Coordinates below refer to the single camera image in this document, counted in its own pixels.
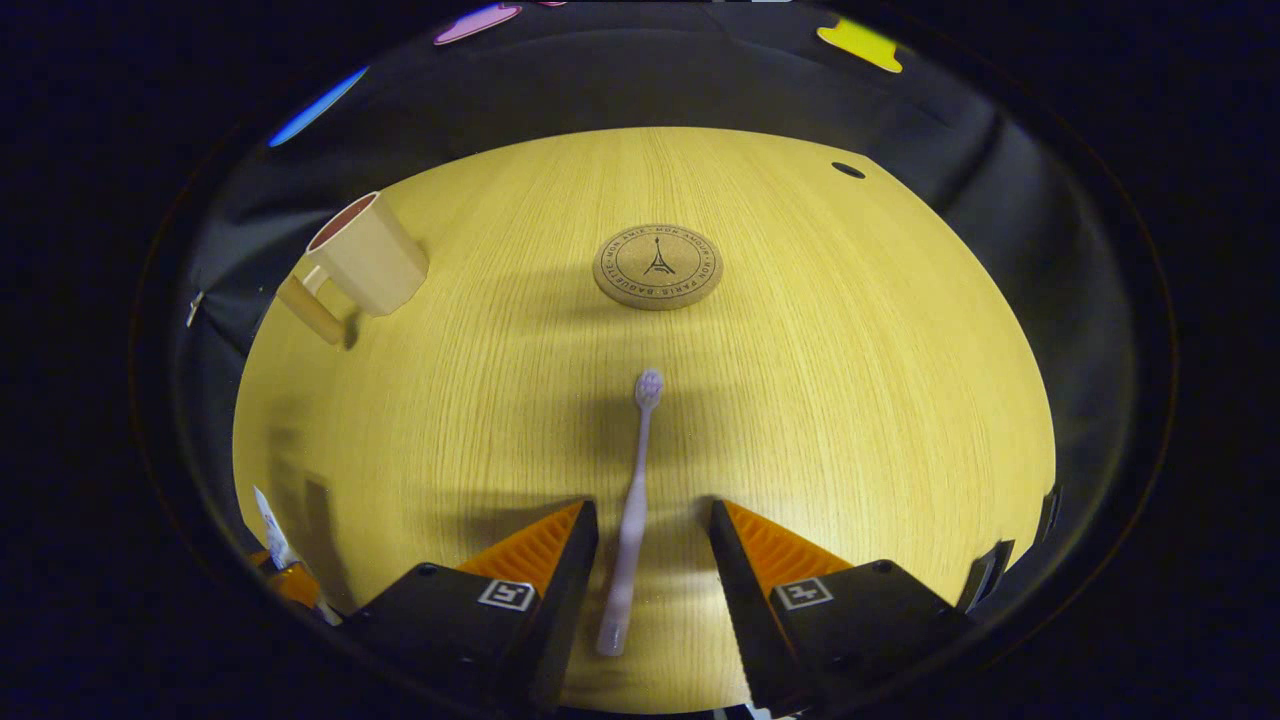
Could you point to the round cork coaster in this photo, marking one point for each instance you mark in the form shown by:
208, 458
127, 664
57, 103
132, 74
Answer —
640, 290

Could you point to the pale purple toothbrush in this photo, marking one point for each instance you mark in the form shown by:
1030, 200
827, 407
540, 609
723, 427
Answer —
637, 500

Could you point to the beige cup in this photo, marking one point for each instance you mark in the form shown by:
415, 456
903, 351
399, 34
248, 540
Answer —
375, 260

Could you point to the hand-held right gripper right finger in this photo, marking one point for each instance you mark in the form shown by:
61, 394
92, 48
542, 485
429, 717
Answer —
740, 600

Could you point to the white toothpaste tube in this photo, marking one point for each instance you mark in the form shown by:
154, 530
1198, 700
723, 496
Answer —
270, 525

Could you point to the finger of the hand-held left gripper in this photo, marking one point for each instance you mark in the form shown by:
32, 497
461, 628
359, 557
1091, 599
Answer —
298, 585

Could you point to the white cloth clip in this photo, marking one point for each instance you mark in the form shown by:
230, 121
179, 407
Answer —
193, 308

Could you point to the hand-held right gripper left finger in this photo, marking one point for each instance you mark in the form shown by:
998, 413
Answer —
565, 600

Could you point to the black backdrop cloth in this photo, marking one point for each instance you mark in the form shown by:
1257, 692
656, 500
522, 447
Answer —
620, 80

